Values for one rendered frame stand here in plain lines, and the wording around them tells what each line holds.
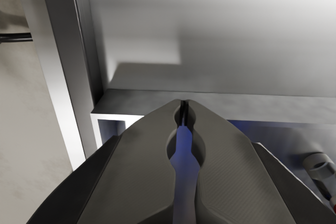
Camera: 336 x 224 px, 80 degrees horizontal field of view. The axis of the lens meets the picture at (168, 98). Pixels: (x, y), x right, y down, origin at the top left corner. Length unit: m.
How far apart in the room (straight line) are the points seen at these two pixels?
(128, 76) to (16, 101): 1.42
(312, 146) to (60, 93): 0.22
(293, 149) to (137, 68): 0.15
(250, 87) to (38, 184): 2.00
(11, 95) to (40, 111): 0.18
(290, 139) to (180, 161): 0.10
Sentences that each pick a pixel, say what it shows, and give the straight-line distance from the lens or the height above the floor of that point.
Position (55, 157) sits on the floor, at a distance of 1.74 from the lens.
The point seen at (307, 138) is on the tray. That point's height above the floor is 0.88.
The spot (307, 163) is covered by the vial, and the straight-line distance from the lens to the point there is 0.22.
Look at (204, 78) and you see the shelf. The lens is 0.15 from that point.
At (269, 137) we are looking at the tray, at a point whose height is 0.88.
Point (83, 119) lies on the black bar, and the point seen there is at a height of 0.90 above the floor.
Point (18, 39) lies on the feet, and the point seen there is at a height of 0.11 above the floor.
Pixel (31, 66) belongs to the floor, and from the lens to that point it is 1.37.
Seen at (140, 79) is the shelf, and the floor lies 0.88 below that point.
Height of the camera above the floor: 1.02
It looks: 60 degrees down
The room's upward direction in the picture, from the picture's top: 173 degrees counter-clockwise
